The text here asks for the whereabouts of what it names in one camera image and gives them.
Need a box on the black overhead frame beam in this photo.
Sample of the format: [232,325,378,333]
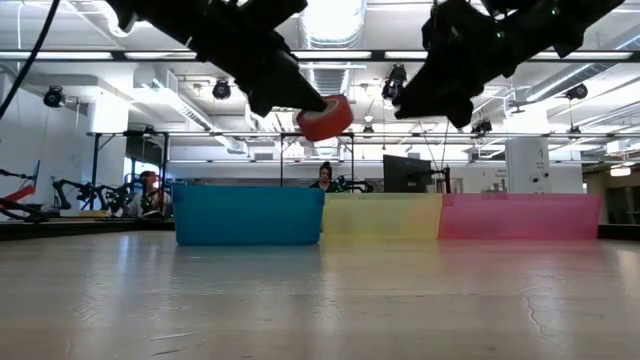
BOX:
[0,48,640,63]

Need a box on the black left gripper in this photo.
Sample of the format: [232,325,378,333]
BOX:
[189,0,329,119]

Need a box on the red tape roll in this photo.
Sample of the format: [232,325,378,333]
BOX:
[295,94,354,143]

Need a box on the blue plastic bin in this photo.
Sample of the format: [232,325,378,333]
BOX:
[172,184,326,247]

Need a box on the person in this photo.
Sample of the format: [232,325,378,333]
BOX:
[309,160,337,194]
[127,170,174,219]

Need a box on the yellow translucent plastic bin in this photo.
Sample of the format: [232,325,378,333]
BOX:
[321,192,444,241]

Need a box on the black computer monitor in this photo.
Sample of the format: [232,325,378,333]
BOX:
[382,154,434,194]

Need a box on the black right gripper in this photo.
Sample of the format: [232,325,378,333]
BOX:
[393,0,531,130]

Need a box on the pink translucent plastic bin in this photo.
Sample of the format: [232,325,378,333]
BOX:
[437,193,604,241]

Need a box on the silver ceiling air duct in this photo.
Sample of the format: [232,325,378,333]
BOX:
[298,0,369,99]

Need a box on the black hanging overhead camera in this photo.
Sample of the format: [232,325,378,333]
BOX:
[380,63,409,101]
[469,117,494,136]
[565,82,590,101]
[211,77,233,101]
[42,85,66,109]

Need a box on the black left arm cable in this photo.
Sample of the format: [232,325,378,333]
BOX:
[0,0,61,120]

